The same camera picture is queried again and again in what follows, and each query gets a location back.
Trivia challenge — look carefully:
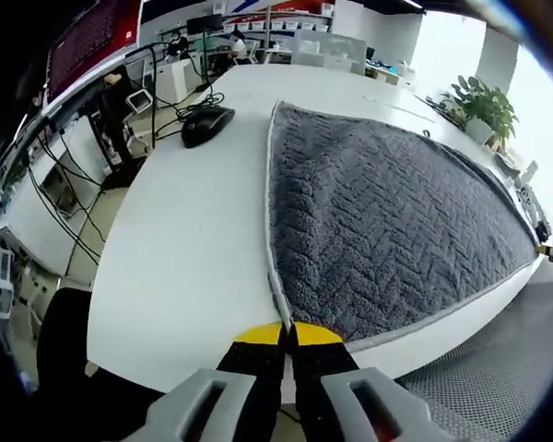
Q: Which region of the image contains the grey fluffy towel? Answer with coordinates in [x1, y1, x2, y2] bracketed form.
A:
[263, 99, 544, 355]

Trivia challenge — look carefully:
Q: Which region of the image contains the white handheld device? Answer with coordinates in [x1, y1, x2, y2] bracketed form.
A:
[515, 159, 553, 240]

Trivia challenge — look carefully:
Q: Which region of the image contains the grey mesh office chair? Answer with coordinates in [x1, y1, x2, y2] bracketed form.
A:
[389, 271, 553, 442]

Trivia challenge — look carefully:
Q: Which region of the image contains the green plant in white pot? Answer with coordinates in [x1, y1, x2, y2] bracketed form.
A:
[441, 75, 521, 149]

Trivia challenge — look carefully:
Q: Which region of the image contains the black computer mouse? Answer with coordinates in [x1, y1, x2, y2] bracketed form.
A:
[180, 105, 237, 150]

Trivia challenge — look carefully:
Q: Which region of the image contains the shelf with white storage bins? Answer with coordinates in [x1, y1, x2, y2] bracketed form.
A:
[220, 0, 338, 34]

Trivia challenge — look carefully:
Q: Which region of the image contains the black monitor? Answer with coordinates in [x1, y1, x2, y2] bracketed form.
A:
[186, 15, 226, 37]

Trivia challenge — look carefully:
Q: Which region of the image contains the black mouse cable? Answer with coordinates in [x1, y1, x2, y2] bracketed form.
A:
[170, 82, 227, 122]

